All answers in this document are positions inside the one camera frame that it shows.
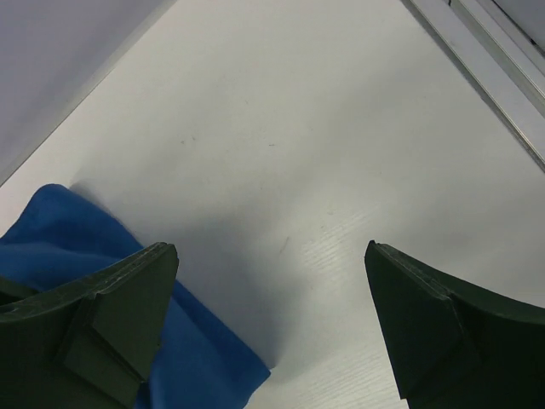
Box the blue surgical cloth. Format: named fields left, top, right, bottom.
left=1, top=184, right=270, bottom=408

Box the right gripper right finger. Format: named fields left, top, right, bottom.
left=364, top=241, right=544, bottom=408

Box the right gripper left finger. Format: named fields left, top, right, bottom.
left=1, top=243, right=178, bottom=408

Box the front aluminium rail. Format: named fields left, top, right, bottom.
left=404, top=1, right=544, bottom=169

